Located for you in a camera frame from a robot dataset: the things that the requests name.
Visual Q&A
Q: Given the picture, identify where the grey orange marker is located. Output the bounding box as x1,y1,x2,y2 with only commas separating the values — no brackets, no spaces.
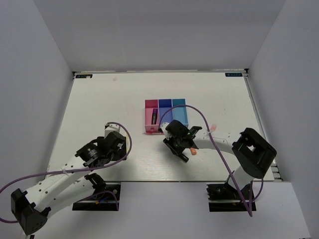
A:
190,148,197,156

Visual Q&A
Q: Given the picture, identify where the purple black highlighter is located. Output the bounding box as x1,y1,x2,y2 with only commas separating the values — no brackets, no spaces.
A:
151,108,158,124

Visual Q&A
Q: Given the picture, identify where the yellow slim highlighter pen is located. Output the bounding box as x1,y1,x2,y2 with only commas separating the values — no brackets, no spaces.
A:
126,134,131,159

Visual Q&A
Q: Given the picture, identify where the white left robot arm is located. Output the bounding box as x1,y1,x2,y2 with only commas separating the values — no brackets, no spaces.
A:
10,131,127,235

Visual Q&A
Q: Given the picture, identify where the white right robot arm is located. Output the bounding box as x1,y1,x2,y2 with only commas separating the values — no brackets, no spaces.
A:
160,122,277,201

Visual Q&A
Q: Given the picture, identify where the light blue storage bin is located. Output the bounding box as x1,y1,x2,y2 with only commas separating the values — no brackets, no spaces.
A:
172,99,188,127

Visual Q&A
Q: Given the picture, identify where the dark blue storage bin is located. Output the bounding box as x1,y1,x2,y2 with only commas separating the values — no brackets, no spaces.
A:
159,99,173,125

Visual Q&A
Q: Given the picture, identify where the pink storage bin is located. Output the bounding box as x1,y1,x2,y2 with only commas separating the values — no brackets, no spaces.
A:
145,100,159,133

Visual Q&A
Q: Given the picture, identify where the left corner label sticker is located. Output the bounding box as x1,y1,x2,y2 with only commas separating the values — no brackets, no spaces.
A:
75,74,93,79

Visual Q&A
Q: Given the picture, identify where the corner label sticker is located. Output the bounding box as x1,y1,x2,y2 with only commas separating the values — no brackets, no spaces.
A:
225,72,243,77
75,74,93,79

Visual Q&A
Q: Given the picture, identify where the right corner label sticker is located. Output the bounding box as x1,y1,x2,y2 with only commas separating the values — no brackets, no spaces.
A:
225,72,243,77

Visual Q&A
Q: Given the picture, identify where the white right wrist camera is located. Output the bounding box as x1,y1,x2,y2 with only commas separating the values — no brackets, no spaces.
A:
158,122,171,139

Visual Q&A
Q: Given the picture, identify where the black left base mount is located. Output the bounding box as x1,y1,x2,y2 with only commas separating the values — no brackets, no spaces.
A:
72,184,121,212

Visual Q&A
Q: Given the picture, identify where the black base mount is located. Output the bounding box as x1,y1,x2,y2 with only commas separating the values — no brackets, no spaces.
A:
206,183,247,212
72,184,121,212

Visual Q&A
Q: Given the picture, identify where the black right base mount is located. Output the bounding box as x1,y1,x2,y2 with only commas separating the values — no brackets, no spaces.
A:
206,183,247,212

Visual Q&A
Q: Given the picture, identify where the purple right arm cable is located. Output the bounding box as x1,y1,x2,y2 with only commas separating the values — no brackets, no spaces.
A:
159,105,265,218

